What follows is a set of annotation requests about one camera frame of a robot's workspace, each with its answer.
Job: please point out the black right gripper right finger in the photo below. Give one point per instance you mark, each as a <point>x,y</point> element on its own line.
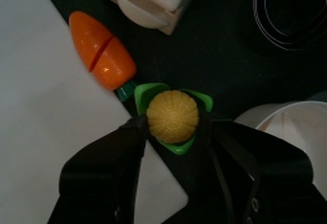
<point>277,183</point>

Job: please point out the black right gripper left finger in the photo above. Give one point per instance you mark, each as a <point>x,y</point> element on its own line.
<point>102,176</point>

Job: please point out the yellow toy corn green husk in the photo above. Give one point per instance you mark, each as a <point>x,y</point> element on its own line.
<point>173,116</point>

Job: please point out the white toy pot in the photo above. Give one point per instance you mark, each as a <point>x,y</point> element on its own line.
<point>298,125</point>

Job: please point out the white cutting board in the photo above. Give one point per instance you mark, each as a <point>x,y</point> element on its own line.
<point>34,90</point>

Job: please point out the orange toy carrot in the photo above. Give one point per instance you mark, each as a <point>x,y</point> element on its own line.
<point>102,52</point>

